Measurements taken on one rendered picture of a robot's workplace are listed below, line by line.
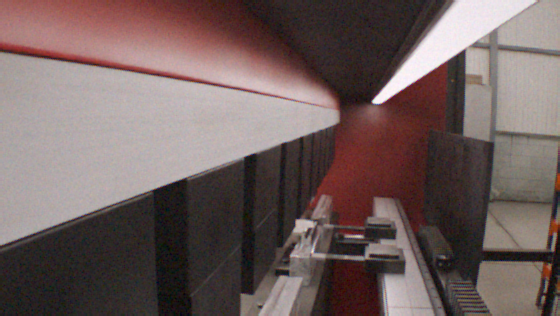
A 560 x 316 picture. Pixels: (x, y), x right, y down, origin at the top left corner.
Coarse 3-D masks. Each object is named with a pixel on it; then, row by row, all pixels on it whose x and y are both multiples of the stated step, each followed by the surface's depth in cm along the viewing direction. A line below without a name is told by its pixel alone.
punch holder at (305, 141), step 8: (304, 136) 89; (304, 144) 90; (304, 152) 90; (304, 160) 91; (304, 168) 92; (304, 176) 93; (304, 184) 94; (304, 192) 95; (304, 200) 96; (304, 208) 97
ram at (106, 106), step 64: (0, 0) 11; (64, 0) 15; (128, 0) 19; (192, 0) 27; (0, 64) 12; (64, 64) 15; (128, 64) 20; (192, 64) 28; (256, 64) 46; (0, 128) 12; (64, 128) 16; (128, 128) 21; (192, 128) 29; (256, 128) 48; (320, 128) 122; (0, 192) 12; (64, 192) 16; (128, 192) 21
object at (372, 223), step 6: (366, 222) 154; (372, 222) 149; (378, 222) 149; (384, 222) 149; (390, 222) 150; (324, 228) 154; (330, 228) 154; (336, 228) 154; (342, 228) 153; (348, 228) 153; (354, 228) 153; (360, 228) 153; (366, 228) 148; (372, 228) 147; (378, 228) 147; (384, 228) 147; (390, 228) 147; (396, 228) 146; (366, 234) 148; (372, 234) 147; (378, 234) 147; (384, 234) 147; (390, 234) 146
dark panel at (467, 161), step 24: (432, 144) 209; (456, 144) 154; (480, 144) 120; (432, 168) 206; (456, 168) 152; (480, 168) 120; (432, 192) 201; (456, 192) 148; (480, 192) 118; (432, 216) 195; (456, 216) 145; (480, 216) 114; (456, 240) 142; (480, 240) 114; (456, 264) 137
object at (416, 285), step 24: (384, 216) 181; (384, 240) 145; (408, 240) 145; (408, 264) 120; (384, 288) 106; (408, 288) 102; (432, 288) 102; (384, 312) 93; (408, 312) 88; (432, 312) 88
